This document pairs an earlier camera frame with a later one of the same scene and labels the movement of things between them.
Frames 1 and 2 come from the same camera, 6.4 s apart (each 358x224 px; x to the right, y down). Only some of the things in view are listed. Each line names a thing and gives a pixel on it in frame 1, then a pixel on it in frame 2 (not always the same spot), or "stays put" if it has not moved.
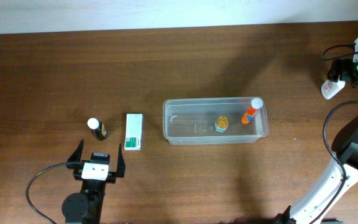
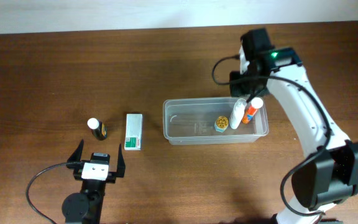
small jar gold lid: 222,124 stays put
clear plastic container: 191,122 stays put
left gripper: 111,176 stays put
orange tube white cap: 257,103 stays put
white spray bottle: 329,88 to 237,113
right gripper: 345,75 to 235,87
